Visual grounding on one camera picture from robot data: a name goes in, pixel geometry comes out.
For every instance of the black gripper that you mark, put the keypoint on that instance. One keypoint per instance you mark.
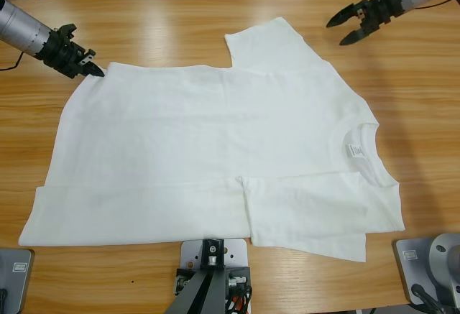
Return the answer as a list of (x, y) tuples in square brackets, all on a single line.
[(384, 8), (59, 53)]

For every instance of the white Unitree t-shirt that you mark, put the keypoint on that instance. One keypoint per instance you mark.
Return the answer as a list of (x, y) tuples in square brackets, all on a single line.
[(179, 148)]

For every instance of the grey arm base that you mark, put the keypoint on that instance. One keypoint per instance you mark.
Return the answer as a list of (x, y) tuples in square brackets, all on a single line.
[(21, 281), (406, 274)]

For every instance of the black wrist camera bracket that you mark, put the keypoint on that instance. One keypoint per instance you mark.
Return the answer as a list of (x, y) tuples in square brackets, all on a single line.
[(68, 30)]

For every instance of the black corner bracket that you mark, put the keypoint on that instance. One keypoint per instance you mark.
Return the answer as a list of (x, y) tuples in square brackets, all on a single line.
[(239, 278), (181, 281)]

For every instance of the white mount plate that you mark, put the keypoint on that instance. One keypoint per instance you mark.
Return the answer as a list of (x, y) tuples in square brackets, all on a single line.
[(237, 256)]

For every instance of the dark camera post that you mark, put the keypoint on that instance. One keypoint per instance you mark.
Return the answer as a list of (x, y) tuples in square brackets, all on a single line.
[(215, 292)]

